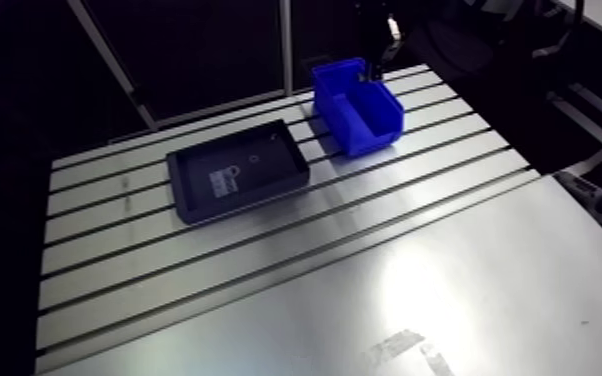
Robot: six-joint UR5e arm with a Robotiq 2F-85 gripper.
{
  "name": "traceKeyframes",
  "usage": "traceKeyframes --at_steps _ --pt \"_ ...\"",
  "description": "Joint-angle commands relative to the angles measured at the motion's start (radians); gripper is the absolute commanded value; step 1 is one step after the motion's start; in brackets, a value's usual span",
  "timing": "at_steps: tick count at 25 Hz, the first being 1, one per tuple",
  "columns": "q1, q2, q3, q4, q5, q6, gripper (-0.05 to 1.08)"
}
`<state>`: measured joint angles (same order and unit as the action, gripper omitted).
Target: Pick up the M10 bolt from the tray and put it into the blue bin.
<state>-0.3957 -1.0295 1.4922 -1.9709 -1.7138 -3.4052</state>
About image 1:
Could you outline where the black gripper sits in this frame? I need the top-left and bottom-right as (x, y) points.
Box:
(354, 0), (405, 84)

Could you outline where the blue bin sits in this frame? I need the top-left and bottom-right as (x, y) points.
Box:
(310, 57), (406, 159)

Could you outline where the black tray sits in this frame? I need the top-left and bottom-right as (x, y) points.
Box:
(165, 118), (312, 226)

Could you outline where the pale holed curved strip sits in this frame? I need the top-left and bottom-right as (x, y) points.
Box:
(551, 169), (602, 264)

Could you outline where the upright grey metal post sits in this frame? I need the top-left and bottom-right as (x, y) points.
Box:
(278, 0), (295, 97)

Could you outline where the slanted grey metal post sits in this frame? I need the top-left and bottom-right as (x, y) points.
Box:
(66, 0), (159, 132)

